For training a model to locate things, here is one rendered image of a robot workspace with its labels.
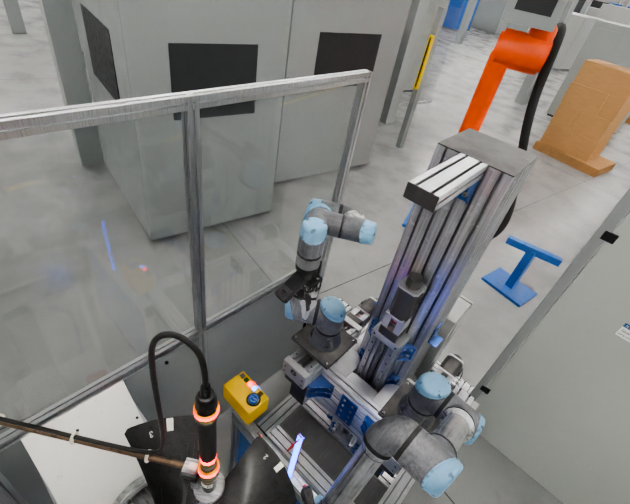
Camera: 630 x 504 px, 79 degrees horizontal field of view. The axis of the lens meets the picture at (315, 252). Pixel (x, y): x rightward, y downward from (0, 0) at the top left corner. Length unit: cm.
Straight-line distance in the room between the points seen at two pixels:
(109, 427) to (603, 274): 207
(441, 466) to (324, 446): 140
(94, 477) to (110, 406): 19
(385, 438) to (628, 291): 143
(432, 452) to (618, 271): 135
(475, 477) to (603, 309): 136
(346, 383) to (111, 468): 97
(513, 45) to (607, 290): 272
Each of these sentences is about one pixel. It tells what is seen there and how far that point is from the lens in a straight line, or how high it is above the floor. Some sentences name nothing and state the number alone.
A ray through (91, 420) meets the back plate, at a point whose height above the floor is 132.
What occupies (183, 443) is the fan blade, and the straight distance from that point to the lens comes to 116.
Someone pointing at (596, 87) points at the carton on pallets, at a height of 126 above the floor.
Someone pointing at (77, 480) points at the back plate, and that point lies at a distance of 138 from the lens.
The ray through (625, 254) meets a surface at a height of 161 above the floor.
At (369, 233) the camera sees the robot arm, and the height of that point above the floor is 180.
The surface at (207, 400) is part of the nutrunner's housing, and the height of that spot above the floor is 185.
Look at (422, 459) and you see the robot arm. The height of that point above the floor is 147.
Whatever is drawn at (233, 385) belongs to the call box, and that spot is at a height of 107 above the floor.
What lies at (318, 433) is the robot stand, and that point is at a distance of 252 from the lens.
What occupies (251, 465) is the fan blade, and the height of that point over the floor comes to 118.
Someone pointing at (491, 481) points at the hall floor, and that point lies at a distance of 304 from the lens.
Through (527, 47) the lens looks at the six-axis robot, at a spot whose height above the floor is 199.
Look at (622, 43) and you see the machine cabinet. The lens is 1105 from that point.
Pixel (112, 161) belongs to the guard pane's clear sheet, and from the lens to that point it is 121.
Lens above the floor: 246
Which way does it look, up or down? 39 degrees down
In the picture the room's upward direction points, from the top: 12 degrees clockwise
